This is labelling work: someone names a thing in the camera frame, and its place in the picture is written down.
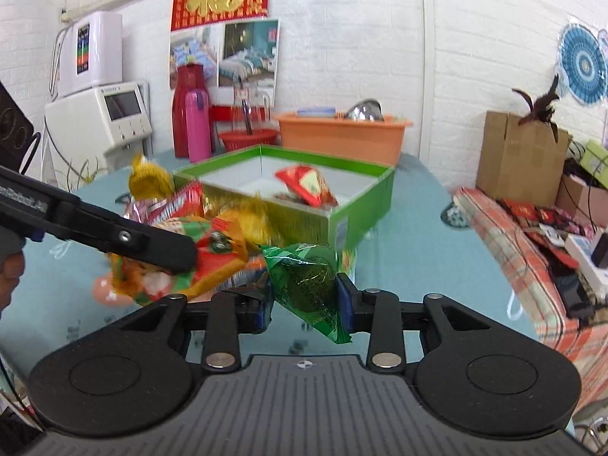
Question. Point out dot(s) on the teal tablecloth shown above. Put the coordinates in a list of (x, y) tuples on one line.
[(427, 261)]

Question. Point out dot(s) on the white flat box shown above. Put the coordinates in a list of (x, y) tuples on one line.
[(580, 251)]

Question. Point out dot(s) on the dark dried plant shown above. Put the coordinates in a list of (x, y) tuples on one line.
[(541, 104)]

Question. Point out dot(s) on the green cardboard box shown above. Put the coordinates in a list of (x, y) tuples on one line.
[(363, 209)]

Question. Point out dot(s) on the small cardboard box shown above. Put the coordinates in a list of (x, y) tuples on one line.
[(577, 197)]

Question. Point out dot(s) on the blue round lid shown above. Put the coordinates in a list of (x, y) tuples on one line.
[(316, 112)]

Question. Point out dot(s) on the red striped snack packet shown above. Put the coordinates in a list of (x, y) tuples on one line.
[(183, 202)]

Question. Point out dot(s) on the gold foil snack packet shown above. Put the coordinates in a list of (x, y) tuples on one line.
[(149, 180)]

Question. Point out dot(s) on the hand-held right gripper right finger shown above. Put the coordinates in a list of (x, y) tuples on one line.
[(344, 305)]

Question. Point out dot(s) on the light green carton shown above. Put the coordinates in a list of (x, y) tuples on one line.
[(596, 157)]

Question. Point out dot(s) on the black speaker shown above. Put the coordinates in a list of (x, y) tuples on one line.
[(12, 128)]

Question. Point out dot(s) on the orange plastic basin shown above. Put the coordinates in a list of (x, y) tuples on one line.
[(342, 142)]

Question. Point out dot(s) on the round teal patterned plate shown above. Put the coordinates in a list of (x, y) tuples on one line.
[(453, 214)]

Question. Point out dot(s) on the blue round wall decoration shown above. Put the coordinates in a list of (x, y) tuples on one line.
[(582, 62)]

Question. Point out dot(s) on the red paper envelopes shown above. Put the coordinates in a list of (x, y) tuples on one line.
[(525, 211)]

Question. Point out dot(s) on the black device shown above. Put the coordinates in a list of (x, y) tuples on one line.
[(600, 249)]

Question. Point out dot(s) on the green foil snack packet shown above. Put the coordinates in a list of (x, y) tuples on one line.
[(304, 289)]

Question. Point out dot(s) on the red thermos jug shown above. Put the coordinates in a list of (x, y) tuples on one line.
[(180, 114)]

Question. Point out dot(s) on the white appliance with screen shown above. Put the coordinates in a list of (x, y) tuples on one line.
[(80, 123)]

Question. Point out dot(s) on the bedding wall poster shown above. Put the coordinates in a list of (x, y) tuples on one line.
[(237, 57)]

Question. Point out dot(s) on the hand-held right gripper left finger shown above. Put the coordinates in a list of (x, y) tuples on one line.
[(262, 317)]

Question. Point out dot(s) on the person's left hand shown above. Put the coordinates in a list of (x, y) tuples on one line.
[(9, 278)]

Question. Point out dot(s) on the large cardboard box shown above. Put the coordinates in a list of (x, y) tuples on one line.
[(513, 161)]

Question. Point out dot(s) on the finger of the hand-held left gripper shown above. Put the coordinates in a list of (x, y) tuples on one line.
[(142, 243)]

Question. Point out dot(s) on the white and purple water purifier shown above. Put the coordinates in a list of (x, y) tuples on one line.
[(102, 57)]

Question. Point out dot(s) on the red plastic basket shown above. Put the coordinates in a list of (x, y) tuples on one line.
[(247, 142)]

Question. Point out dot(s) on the metal bowl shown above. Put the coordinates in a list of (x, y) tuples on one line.
[(363, 110)]

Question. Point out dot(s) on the pink water bottle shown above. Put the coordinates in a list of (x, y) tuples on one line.
[(197, 128)]

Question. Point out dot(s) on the red patterned blanket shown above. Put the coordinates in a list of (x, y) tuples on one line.
[(513, 256)]

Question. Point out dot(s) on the dark wooden stick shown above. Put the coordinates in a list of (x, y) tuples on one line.
[(247, 118)]

